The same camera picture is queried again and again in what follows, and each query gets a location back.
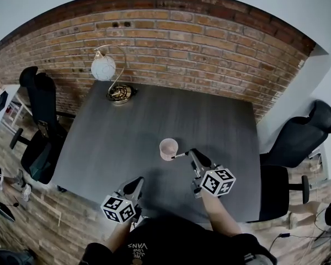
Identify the pink plastic cup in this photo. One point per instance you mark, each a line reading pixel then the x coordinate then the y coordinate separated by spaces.
pixel 168 149

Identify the black mesh office chair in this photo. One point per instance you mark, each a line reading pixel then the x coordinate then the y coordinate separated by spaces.
pixel 289 153

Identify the black box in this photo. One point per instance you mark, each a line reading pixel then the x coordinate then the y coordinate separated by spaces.
pixel 0 103

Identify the white wall socket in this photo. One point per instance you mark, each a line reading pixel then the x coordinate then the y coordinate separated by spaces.
pixel 301 64

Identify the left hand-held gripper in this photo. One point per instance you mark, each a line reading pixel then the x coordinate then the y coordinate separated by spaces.
pixel 117 208

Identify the white side desk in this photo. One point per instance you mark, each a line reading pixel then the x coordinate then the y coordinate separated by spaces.
pixel 321 161

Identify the person's left forearm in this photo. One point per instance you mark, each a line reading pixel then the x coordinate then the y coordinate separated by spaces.
pixel 118 236

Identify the black power adapter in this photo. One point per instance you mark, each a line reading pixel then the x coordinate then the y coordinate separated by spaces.
pixel 284 235

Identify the black office chair with headrest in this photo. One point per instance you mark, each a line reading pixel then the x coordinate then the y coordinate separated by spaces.
pixel 42 114

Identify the person's right forearm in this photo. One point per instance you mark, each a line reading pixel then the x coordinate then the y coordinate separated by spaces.
pixel 220 217

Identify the white globe table lamp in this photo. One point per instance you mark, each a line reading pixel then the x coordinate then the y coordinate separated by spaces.
pixel 103 68

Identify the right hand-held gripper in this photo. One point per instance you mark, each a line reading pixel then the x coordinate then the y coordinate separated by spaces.
pixel 218 182

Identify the person's black t-shirt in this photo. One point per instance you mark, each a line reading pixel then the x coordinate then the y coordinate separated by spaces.
pixel 176 244

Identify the small white desk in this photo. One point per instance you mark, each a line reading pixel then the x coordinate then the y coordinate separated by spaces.
pixel 0 105

